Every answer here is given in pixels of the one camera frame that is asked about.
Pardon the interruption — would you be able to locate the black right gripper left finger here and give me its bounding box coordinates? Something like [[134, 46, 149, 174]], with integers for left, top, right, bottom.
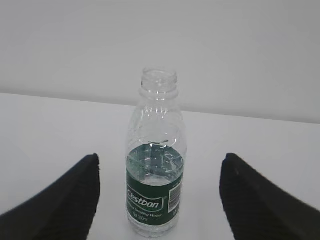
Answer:
[[0, 153, 101, 240]]

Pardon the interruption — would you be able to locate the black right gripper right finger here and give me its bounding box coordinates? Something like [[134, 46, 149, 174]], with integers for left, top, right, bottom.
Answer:
[[219, 153, 320, 240]]

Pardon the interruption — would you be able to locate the clear water bottle green label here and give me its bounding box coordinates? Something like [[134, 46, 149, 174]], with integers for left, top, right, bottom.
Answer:
[[125, 67, 187, 238]]

